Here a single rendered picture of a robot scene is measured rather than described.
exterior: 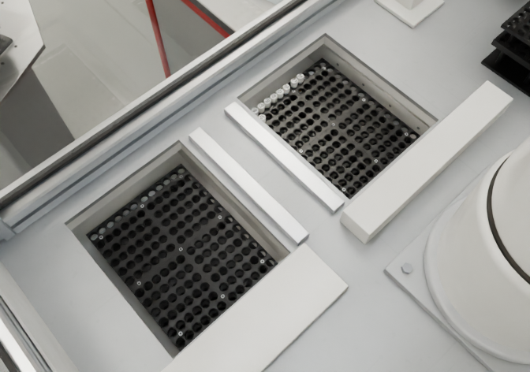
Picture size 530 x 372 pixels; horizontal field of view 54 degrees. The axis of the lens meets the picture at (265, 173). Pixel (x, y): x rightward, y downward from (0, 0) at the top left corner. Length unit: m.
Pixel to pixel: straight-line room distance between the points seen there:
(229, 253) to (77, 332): 0.22
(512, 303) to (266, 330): 0.28
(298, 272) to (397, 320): 0.14
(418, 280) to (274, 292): 0.19
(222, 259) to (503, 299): 0.37
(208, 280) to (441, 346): 0.31
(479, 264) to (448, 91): 0.37
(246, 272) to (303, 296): 0.11
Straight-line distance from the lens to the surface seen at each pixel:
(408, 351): 0.69
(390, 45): 0.92
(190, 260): 0.75
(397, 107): 0.92
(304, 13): 0.89
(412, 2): 0.96
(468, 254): 0.60
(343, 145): 0.84
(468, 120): 0.81
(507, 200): 0.53
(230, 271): 0.74
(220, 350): 0.66
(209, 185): 0.87
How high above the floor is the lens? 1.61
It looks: 62 degrees down
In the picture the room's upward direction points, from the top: straight up
